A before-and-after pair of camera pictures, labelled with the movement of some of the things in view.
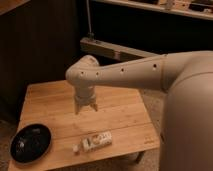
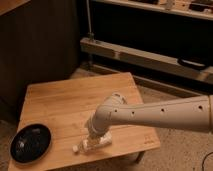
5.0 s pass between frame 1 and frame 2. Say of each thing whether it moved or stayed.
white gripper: moved
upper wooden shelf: stayed
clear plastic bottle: stayed
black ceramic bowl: stayed
